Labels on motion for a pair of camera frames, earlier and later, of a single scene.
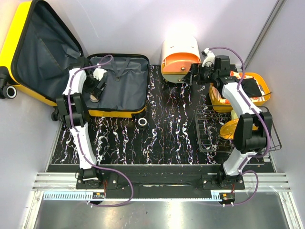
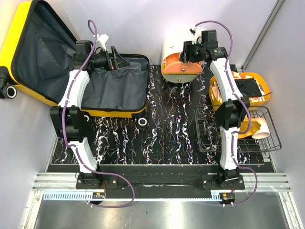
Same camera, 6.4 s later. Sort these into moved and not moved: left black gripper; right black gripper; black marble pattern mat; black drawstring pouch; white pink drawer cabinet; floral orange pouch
Moved: left black gripper; right black gripper
Not moved: black drawstring pouch; white pink drawer cabinet; black marble pattern mat; floral orange pouch
